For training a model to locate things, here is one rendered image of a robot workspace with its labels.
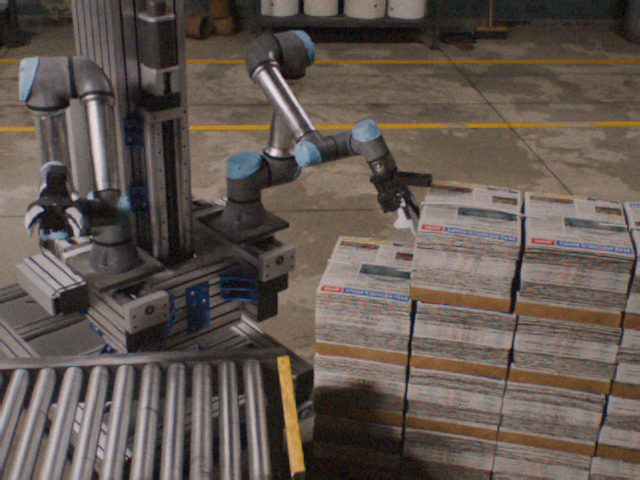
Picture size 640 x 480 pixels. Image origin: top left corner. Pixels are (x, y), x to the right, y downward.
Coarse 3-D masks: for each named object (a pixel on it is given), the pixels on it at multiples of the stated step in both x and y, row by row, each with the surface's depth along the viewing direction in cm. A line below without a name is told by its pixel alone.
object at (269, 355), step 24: (0, 360) 218; (24, 360) 218; (48, 360) 219; (72, 360) 219; (96, 360) 219; (120, 360) 220; (144, 360) 220; (168, 360) 220; (192, 360) 221; (216, 360) 221; (240, 360) 222; (264, 360) 223; (216, 384) 225; (240, 384) 226; (264, 384) 227
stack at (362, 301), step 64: (384, 256) 269; (320, 320) 253; (384, 320) 249; (448, 320) 245; (512, 320) 241; (320, 384) 264; (384, 384) 259; (448, 384) 255; (512, 384) 251; (320, 448) 276; (384, 448) 271; (448, 448) 266; (512, 448) 261
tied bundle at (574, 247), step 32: (544, 192) 261; (544, 224) 241; (576, 224) 242; (608, 224) 242; (544, 256) 230; (576, 256) 229; (608, 256) 227; (544, 288) 235; (576, 288) 233; (608, 288) 232
